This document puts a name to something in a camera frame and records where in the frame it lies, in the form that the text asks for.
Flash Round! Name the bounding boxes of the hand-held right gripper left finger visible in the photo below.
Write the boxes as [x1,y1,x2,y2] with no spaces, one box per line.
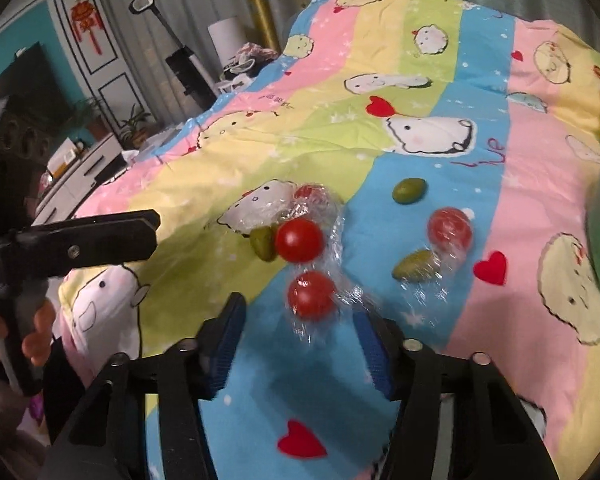
[40,292,248,480]

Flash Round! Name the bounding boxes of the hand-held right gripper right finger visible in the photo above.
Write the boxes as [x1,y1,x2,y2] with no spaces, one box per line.
[352,310,566,480]

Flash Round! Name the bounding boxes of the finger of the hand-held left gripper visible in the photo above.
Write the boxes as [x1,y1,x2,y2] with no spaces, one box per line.
[10,209,161,281]

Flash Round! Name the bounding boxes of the red cherry tomato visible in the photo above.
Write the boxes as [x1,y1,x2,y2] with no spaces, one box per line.
[294,183,331,208]
[286,270,338,321]
[274,217,326,263]
[426,206,474,251]

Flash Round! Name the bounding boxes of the green olive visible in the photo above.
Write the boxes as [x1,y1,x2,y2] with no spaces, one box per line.
[391,250,441,282]
[392,177,427,206]
[250,226,280,262]

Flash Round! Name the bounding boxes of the yellow fruits in plastic wrap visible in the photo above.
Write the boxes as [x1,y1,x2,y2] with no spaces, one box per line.
[400,207,476,303]

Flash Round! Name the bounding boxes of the person's left hand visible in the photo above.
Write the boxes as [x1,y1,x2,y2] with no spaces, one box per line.
[0,292,57,368]

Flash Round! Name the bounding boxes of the clear plastic wrap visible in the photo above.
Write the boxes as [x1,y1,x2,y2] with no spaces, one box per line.
[240,182,348,263]
[287,270,381,346]

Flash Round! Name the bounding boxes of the white television cabinet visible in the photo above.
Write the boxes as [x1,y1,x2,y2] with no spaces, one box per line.
[32,132,131,226]

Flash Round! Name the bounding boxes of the yellow box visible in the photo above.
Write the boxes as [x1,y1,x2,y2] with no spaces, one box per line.
[47,142,88,179]

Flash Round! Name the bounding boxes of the potted plant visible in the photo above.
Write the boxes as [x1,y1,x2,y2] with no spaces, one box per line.
[75,97,112,141]
[117,105,154,149]

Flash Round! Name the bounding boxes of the black television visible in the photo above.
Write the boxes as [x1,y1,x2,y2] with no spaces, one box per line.
[0,42,80,171]

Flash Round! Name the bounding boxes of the upright vacuum cleaner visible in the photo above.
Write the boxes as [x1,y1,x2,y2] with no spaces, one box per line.
[130,0,219,107]

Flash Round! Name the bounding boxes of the pile of clutter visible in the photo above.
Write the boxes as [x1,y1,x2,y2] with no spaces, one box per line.
[219,42,281,95]

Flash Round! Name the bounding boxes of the white cylinder appliance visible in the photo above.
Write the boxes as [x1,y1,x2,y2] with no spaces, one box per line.
[207,17,246,63]

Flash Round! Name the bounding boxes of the colourful cartoon printed blanket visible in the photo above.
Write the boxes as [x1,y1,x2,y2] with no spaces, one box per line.
[30,0,600,480]

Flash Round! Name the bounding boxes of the gold patterned curtain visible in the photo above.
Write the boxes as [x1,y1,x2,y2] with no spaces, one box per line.
[235,0,282,54]

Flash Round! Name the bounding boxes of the red knot wall ornament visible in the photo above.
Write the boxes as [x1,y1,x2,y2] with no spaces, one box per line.
[70,0,106,56]

